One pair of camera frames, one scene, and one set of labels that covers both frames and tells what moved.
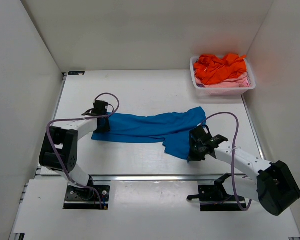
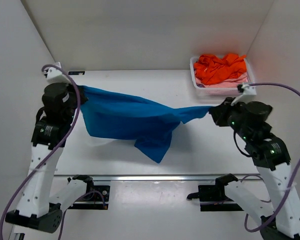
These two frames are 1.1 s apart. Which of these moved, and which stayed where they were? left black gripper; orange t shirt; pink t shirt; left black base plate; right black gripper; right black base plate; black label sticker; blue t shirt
Moved: left black gripper; blue t shirt; right black gripper
Stayed: black label sticker; left black base plate; pink t shirt; right black base plate; orange t shirt
